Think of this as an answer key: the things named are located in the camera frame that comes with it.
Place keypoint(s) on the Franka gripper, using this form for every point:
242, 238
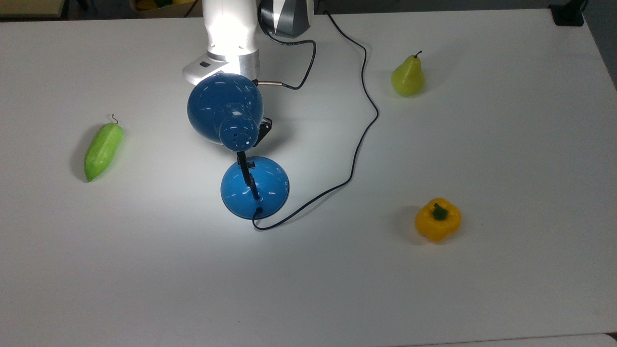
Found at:
241, 65

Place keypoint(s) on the yellow bell pepper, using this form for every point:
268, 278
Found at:
436, 226

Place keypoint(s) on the green cucumber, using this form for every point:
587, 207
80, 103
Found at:
102, 152

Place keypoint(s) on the yellow-green pear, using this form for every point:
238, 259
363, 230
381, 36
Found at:
408, 79

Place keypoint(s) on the blue desk lamp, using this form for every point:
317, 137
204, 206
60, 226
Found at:
271, 189

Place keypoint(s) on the black table clamp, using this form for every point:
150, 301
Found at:
569, 13

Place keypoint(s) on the Franka robot arm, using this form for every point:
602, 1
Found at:
229, 24

